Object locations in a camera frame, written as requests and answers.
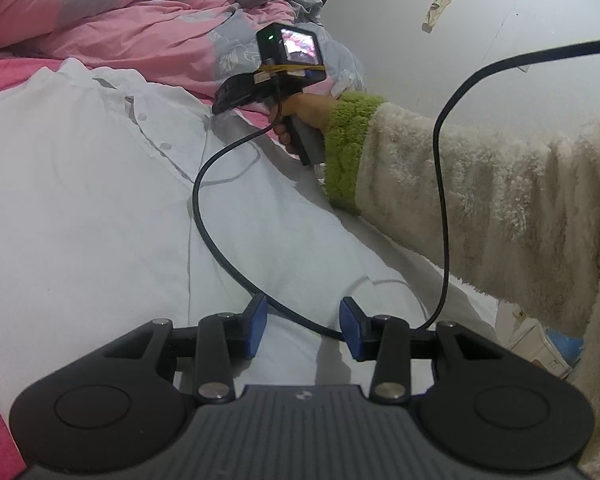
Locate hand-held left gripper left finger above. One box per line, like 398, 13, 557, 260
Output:
104, 294, 268, 405

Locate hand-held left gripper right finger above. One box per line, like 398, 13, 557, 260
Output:
340, 296, 506, 405

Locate white shirt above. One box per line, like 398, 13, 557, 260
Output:
0, 57, 498, 411

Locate person's right forearm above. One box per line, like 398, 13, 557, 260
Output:
322, 92, 600, 341

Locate person's right hand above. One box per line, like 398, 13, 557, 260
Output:
266, 94, 338, 153

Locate pink and grey duvet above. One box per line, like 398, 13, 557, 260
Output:
0, 0, 366, 126

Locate long hanging cloth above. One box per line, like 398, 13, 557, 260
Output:
421, 0, 455, 33

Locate white cardboard box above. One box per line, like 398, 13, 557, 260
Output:
497, 300, 586, 378

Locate black cable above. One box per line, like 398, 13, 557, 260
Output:
192, 37, 600, 343

